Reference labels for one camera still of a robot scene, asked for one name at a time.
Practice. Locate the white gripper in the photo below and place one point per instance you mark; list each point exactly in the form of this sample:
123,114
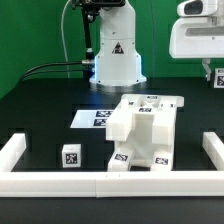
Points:
197,37

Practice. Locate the white tagged cube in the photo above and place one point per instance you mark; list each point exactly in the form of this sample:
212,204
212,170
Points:
219,78

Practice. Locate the white chair seat block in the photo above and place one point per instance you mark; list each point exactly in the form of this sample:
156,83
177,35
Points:
139,140

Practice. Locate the white long chair bar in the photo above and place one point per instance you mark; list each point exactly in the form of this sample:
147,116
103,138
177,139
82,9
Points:
163,127

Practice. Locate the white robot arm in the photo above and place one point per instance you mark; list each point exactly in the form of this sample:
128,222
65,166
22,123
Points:
117,66

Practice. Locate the white marker sheet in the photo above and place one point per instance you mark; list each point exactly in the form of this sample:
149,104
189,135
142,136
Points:
90,118

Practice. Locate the white tagged cube nut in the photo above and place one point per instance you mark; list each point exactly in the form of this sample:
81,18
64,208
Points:
71,155

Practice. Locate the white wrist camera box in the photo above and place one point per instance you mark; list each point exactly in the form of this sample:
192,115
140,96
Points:
197,8

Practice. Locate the white U-shaped boundary frame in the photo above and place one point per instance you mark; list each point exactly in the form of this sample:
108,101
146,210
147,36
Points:
100,184

